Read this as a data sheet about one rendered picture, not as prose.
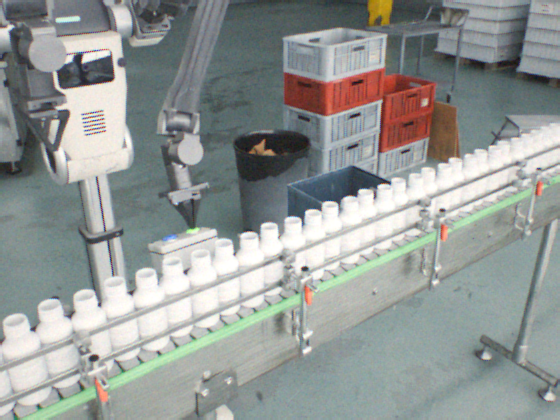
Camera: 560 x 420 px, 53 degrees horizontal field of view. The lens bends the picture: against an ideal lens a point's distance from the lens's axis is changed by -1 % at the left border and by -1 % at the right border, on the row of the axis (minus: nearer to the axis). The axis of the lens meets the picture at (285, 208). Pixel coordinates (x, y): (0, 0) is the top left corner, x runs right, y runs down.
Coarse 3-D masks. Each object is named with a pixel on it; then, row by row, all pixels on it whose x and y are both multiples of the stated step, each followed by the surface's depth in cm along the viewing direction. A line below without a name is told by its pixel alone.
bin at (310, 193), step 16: (320, 176) 202; (336, 176) 207; (352, 176) 212; (368, 176) 205; (288, 192) 195; (304, 192) 200; (320, 192) 205; (336, 192) 210; (352, 192) 214; (288, 208) 197; (304, 208) 189; (320, 208) 182
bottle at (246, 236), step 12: (252, 240) 116; (240, 252) 118; (252, 252) 117; (240, 264) 118; (252, 264) 117; (240, 276) 120; (252, 276) 119; (240, 288) 121; (252, 288) 120; (252, 300) 121
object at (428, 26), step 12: (468, 12) 586; (396, 24) 580; (408, 24) 590; (420, 24) 596; (432, 24) 594; (444, 24) 597; (420, 36) 631; (420, 48) 635; (420, 60) 641; (456, 60) 602; (456, 72) 607; (444, 84) 608
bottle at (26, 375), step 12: (12, 324) 94; (24, 324) 92; (12, 336) 91; (24, 336) 92; (36, 336) 95; (12, 348) 92; (24, 348) 92; (36, 348) 94; (12, 360) 92; (36, 360) 94; (12, 372) 93; (24, 372) 94; (36, 372) 95; (12, 384) 96; (24, 384) 95; (36, 396) 96
